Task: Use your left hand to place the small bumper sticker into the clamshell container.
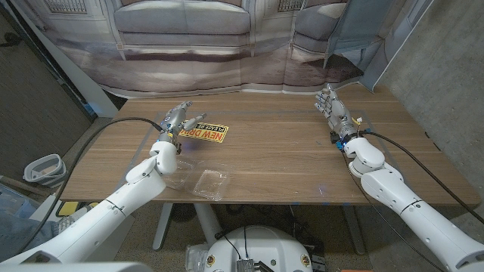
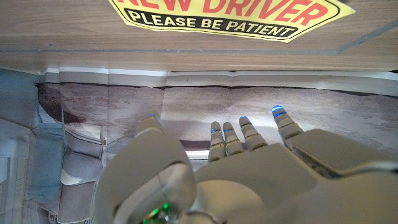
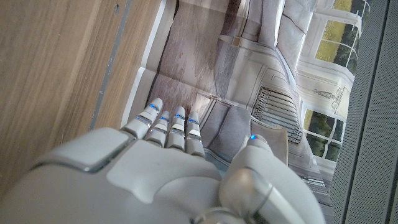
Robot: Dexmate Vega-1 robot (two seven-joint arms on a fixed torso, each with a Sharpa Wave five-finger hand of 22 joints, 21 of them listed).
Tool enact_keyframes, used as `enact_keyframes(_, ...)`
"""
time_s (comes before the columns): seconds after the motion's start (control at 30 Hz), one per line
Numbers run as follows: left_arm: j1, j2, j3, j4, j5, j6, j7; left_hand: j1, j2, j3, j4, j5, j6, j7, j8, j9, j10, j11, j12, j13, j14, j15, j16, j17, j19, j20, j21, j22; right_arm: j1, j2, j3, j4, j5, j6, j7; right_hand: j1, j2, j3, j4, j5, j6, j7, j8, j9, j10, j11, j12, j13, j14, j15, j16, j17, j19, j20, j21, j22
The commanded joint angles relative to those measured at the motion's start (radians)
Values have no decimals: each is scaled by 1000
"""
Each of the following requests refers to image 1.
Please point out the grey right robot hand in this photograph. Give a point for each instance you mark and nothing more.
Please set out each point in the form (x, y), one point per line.
(338, 117)

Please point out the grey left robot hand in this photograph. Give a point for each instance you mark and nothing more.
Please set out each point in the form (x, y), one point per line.
(174, 121)

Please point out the yellow new driver bumper sticker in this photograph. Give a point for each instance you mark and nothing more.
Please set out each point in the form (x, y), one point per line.
(213, 134)

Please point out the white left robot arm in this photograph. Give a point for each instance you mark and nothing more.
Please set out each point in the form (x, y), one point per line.
(113, 211)

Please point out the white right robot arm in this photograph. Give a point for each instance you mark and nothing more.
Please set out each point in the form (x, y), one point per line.
(416, 219)

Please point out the clear plastic clamshell container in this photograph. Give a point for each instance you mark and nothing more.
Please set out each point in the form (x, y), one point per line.
(211, 183)

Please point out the printed sofa backdrop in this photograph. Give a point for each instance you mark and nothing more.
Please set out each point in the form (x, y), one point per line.
(181, 64)

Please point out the black round fan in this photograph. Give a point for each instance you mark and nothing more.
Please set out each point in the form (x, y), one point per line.
(183, 213)

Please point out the grey table leg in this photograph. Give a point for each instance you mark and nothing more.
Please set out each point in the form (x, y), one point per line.
(353, 230)

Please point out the yellow black floor object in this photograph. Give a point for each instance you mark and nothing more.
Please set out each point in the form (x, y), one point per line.
(70, 208)

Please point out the clear plastic package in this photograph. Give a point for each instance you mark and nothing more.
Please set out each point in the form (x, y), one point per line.
(194, 257)

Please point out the grey collapsible bucket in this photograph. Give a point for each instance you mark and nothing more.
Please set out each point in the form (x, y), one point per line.
(45, 172)

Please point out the grey white sneaker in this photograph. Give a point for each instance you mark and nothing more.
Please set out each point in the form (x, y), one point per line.
(66, 223)

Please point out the white robot torso dome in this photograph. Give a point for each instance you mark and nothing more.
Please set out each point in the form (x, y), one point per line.
(261, 245)

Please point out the blue plastic storage bin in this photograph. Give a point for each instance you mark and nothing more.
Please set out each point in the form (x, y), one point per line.
(11, 198)

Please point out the person's leg in jeans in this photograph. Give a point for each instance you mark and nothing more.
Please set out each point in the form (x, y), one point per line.
(22, 234)

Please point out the white slanted post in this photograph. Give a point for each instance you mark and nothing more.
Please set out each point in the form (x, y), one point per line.
(77, 77)

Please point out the white table leg frame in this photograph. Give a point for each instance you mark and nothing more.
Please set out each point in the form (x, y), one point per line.
(206, 223)

